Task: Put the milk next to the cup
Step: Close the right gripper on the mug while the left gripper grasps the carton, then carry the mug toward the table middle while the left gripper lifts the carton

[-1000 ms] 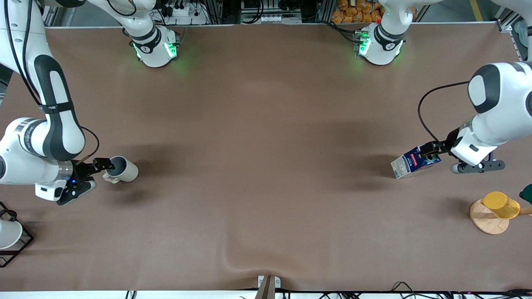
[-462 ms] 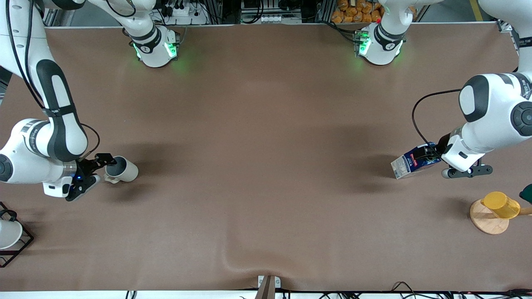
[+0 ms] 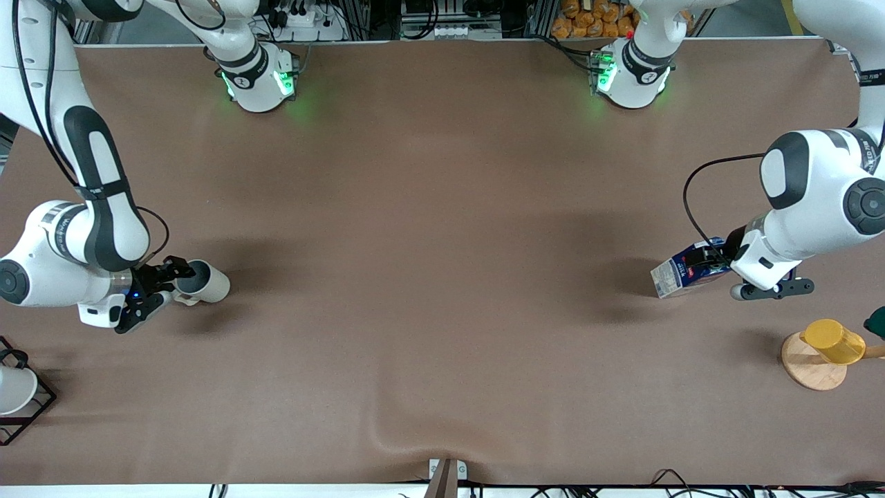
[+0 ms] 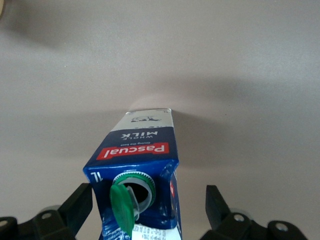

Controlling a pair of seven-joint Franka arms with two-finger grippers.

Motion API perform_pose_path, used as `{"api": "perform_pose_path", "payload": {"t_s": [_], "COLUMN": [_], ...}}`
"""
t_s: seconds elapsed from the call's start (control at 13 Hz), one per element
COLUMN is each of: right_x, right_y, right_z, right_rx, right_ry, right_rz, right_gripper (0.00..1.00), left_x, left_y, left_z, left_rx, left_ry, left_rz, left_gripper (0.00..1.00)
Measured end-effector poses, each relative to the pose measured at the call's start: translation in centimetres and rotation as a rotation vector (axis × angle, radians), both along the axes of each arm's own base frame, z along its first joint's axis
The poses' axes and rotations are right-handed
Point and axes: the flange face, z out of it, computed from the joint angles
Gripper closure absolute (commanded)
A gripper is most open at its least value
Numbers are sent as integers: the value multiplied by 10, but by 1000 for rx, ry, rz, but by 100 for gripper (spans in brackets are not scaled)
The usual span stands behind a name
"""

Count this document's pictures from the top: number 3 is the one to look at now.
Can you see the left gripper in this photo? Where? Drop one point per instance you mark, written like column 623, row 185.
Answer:
column 734, row 243

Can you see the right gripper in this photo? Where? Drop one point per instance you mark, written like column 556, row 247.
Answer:
column 146, row 279

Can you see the blue milk carton green cap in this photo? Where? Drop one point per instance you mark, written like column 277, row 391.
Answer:
column 674, row 277

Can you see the white mug with grey inside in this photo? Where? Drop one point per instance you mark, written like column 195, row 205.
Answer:
column 211, row 283

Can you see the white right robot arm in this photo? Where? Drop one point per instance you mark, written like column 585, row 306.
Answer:
column 104, row 207

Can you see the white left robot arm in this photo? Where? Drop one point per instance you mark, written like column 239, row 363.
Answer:
column 816, row 187

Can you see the yellow plastic cup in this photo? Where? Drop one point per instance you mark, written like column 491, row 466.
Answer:
column 833, row 340

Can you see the white cup in rack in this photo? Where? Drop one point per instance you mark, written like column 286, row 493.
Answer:
column 14, row 389

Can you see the round wooden stand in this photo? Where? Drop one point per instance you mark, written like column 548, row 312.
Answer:
column 809, row 370

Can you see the dark green object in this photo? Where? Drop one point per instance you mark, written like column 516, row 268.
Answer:
column 877, row 323

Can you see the pile of orange buns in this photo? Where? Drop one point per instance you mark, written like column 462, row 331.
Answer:
column 594, row 19

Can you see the white power strip with plugs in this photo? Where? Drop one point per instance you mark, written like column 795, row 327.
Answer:
column 308, row 24

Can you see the metal table bracket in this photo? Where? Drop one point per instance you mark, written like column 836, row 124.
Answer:
column 446, row 470

